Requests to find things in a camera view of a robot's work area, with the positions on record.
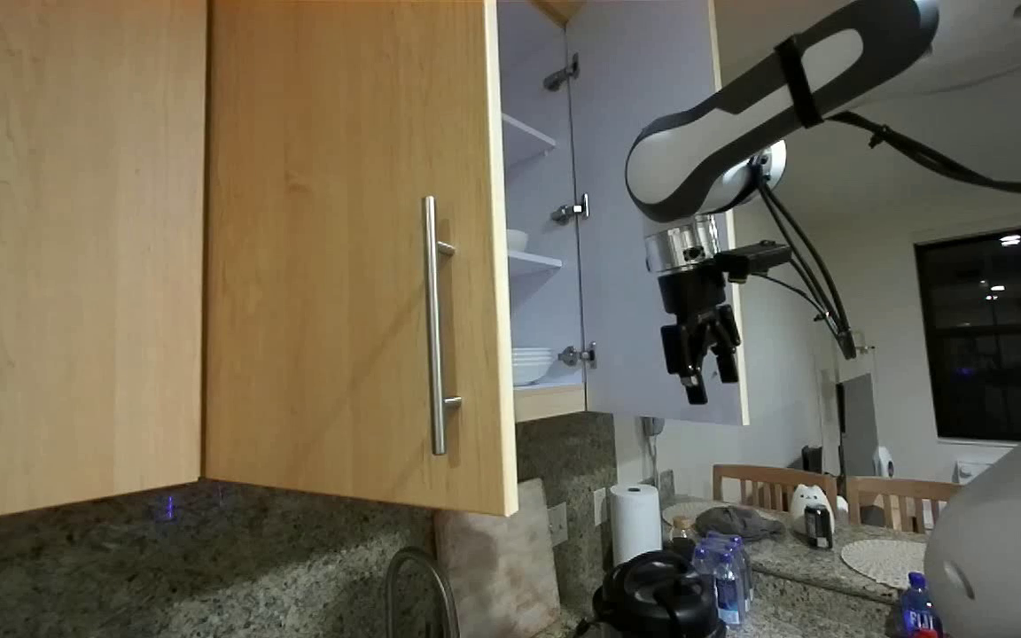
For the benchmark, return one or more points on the white paper towel roll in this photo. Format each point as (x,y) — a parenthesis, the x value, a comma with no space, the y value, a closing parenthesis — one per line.
(637,521)

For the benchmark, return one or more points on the white round plate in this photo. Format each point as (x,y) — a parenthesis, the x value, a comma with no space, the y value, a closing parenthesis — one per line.
(888,562)

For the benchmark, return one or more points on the wooden cutting board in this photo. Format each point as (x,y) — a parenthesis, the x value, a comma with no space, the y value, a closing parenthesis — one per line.
(503,568)

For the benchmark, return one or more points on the wooden cabinet side panel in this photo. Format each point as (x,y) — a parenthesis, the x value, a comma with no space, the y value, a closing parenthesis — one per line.
(100,245)

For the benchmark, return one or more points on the blue plastic water bottle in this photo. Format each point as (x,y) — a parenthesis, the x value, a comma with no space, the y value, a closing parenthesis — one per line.
(721,557)

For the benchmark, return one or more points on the wooden chair back right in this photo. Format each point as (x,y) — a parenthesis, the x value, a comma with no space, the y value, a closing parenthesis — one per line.
(901,503)

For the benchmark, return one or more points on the closed wooden cabinet door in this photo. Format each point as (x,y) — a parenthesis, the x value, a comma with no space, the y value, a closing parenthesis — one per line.
(328,124)

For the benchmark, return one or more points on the white bowl in cabinet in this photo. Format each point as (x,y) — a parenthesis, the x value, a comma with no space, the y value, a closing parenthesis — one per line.
(530,361)

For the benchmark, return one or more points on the steel bar door handle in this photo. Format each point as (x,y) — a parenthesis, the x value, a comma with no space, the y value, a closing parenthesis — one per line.
(434,255)

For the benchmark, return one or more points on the white jug on counter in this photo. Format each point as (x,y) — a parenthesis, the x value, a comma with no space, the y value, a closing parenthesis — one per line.
(813,511)

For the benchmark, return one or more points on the wooden chair back left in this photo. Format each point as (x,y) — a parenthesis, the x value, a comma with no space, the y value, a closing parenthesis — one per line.
(768,488)

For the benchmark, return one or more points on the blue bottle near arm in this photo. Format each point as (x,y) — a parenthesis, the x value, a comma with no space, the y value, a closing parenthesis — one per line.
(915,609)

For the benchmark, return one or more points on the black kettle pot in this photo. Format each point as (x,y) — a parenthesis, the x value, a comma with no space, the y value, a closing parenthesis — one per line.
(656,597)

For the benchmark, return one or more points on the chrome sink faucet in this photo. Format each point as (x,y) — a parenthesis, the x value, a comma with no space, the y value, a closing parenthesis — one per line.
(416,597)

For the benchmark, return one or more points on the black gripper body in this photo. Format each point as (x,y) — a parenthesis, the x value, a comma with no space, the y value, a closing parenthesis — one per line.
(692,275)

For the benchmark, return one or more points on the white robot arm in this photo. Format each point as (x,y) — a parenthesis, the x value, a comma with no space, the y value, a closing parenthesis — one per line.
(727,147)

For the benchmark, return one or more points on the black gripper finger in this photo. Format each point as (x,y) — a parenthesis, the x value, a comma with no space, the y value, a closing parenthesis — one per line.
(686,352)
(724,341)

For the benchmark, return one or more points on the dark window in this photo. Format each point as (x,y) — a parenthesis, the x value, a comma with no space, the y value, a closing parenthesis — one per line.
(973,334)

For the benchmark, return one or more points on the wooden chair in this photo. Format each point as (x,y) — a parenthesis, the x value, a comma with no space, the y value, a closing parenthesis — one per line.
(768,488)
(901,503)

